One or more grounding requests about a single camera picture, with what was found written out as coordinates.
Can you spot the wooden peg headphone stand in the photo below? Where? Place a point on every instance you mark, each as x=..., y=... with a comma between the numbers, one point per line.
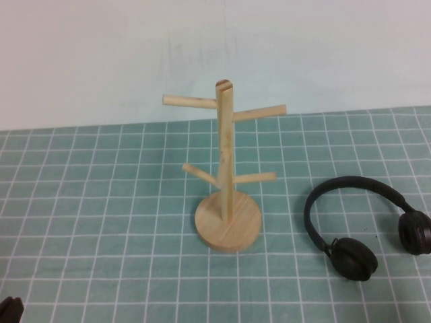
x=225, y=222

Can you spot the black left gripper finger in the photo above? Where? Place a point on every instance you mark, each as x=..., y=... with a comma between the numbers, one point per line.
x=4, y=311
x=16, y=309

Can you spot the teal white-grid tablecloth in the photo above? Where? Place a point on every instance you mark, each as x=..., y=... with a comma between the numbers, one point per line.
x=101, y=218

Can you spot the black over-ear headphones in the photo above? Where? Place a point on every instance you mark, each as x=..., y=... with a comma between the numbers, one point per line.
x=357, y=259

